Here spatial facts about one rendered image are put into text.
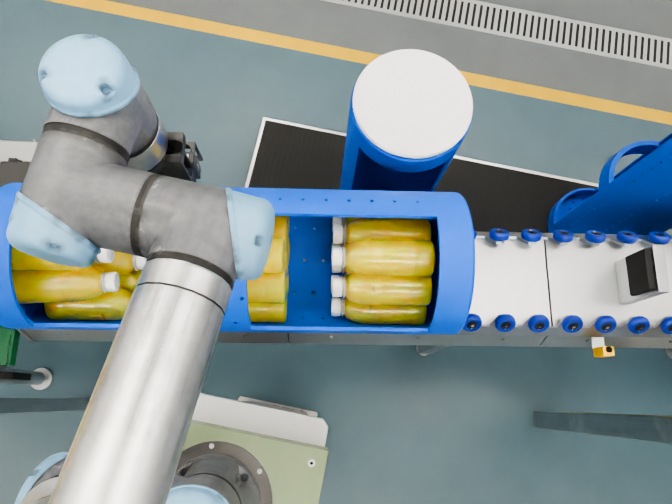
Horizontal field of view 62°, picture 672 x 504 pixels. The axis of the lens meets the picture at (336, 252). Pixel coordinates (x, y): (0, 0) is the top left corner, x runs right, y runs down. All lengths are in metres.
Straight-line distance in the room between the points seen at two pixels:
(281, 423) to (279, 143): 1.43
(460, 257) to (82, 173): 0.68
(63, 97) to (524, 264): 1.09
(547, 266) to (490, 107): 1.33
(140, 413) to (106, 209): 0.17
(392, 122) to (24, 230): 0.94
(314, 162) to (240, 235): 1.77
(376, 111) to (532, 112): 1.44
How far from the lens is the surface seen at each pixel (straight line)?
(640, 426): 1.69
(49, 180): 0.52
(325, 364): 2.19
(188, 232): 0.47
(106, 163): 0.53
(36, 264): 1.17
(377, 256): 1.04
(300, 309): 1.21
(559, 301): 1.40
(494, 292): 1.35
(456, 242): 1.02
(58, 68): 0.55
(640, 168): 1.78
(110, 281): 1.16
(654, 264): 1.34
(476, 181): 2.29
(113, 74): 0.53
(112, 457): 0.42
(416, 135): 1.30
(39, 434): 2.40
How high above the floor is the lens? 2.18
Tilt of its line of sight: 75 degrees down
